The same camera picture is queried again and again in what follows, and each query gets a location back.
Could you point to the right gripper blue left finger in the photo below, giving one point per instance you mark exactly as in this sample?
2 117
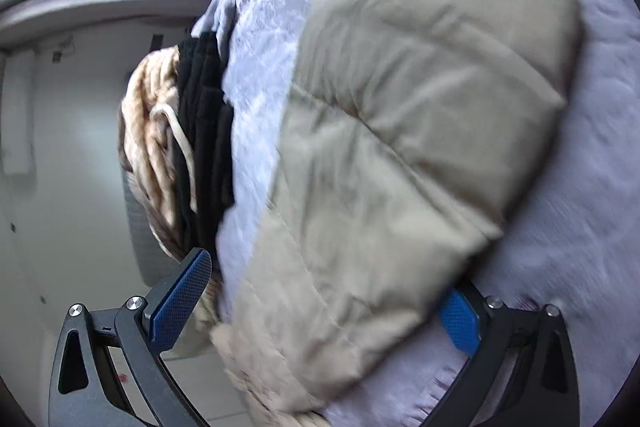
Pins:
148 326

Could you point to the black garment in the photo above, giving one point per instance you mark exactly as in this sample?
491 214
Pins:
205 192

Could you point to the beige puffer jacket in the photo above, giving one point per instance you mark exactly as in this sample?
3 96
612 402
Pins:
412 128

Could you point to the striped beige robe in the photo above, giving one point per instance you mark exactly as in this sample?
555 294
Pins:
148 133

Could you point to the lavender plush bed blanket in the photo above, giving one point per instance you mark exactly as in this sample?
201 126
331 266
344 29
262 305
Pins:
571 240

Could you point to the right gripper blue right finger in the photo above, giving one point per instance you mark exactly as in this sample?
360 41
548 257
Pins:
480 327

